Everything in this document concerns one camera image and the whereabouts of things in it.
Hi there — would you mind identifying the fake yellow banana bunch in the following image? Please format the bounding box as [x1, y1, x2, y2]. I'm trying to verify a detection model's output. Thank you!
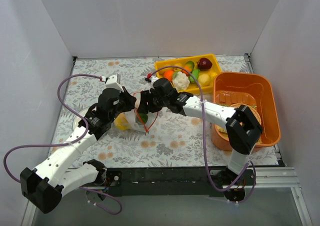
[114, 113, 131, 131]

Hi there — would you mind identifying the clear zip top bag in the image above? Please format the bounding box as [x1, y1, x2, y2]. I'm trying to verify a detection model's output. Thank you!
[123, 91, 159, 133]

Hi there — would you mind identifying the fake green cucumber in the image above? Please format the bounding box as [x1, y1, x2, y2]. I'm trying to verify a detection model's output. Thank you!
[188, 69, 200, 83]

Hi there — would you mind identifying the fake red apple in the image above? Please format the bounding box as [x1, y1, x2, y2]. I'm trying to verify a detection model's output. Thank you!
[197, 57, 213, 71]

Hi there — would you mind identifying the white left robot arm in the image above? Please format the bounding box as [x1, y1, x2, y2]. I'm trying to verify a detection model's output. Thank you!
[20, 88, 136, 214]

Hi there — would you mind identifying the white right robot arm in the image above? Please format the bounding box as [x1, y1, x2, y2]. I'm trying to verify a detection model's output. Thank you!
[137, 76, 263, 185]

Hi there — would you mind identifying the fake white cauliflower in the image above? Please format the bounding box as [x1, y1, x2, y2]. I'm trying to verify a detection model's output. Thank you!
[172, 71, 190, 91]

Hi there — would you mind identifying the fake orange tangerine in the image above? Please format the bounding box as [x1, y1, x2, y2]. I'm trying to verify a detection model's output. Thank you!
[163, 70, 175, 82]

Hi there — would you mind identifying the fake yellow fruit back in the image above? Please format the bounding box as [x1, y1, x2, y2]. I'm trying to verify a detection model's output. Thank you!
[159, 64, 172, 74]

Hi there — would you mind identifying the fake small yellow fruit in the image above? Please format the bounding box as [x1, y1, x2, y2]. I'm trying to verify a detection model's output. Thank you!
[173, 63, 183, 71]

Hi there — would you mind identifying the fake mango green orange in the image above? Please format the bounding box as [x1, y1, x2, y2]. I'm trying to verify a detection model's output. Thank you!
[182, 61, 195, 75]

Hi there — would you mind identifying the fake bumpy yellow lemon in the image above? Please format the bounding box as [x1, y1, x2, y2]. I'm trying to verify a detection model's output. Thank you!
[197, 73, 211, 87]

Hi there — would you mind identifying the yellow plastic tray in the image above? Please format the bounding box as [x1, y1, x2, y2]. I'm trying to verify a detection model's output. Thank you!
[155, 54, 222, 95]

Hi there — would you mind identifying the white fruit pattern plate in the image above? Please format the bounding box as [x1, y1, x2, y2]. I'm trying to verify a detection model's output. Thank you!
[72, 107, 93, 132]

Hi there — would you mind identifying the floral table cloth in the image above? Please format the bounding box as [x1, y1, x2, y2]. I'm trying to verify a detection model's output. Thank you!
[47, 55, 281, 169]

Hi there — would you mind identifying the round woven bamboo basket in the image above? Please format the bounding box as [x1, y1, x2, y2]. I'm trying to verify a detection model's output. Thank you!
[230, 103, 262, 124]

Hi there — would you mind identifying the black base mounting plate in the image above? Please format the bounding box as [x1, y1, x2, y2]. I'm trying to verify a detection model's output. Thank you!
[84, 166, 256, 198]

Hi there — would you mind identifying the orange plastic tub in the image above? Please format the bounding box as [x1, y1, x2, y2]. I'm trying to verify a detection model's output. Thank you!
[211, 72, 281, 152]

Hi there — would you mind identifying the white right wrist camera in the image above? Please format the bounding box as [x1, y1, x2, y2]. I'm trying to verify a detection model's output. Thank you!
[144, 73, 159, 88]

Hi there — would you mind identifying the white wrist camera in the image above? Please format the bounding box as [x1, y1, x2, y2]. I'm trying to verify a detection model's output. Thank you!
[100, 73, 124, 92]
[144, 73, 159, 88]

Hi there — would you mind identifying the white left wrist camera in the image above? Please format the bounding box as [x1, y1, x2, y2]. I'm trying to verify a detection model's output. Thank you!
[100, 73, 124, 92]

